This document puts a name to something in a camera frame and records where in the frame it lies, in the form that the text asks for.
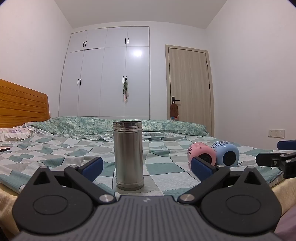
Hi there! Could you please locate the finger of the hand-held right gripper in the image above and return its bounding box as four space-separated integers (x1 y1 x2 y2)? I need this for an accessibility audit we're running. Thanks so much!
277 140 296 151
255 151 296 179

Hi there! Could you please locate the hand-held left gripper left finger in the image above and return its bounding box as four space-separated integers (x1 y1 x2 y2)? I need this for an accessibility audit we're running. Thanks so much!
24 157 116 205

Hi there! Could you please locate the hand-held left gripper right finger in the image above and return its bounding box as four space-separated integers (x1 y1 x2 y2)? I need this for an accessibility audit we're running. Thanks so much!
178 157 271 205

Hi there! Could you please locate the pink cup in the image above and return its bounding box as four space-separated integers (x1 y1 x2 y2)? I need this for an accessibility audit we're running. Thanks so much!
187 142 217 170

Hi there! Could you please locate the light blue cup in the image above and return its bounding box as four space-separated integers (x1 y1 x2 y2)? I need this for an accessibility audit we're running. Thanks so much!
211 140 240 167

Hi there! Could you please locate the stainless steel cup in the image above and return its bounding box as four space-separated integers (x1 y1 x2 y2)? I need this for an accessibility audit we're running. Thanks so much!
113 121 144 191

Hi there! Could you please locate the green checkered bedsheet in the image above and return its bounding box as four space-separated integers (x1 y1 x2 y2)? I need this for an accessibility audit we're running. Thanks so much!
0 133 286 195

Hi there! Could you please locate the green floral quilt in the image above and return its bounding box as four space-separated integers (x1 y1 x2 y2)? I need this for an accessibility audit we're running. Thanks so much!
28 116 210 142

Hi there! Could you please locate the pale purple cloth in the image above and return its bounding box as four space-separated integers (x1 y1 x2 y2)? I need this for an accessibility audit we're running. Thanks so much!
275 208 296 241

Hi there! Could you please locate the light wooden door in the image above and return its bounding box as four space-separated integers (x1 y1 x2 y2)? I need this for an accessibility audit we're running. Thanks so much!
165 44 215 138

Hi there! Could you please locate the green hanging ornament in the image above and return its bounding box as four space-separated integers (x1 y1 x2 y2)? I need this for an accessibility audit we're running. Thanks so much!
122 78 129 102

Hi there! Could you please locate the floral pillow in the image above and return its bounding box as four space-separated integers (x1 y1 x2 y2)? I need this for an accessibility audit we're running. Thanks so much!
0 125 36 141

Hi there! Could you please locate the white wardrobe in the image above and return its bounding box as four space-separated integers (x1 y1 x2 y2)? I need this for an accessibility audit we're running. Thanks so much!
59 26 151 120

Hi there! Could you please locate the yellow blanket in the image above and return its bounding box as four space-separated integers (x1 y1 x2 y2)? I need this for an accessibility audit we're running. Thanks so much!
0 178 296 237

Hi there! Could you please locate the wooden headboard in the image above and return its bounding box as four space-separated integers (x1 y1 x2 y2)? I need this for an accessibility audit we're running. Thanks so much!
0 78 51 128

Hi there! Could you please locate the white wall socket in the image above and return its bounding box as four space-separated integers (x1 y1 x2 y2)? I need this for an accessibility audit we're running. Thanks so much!
268 129 285 139

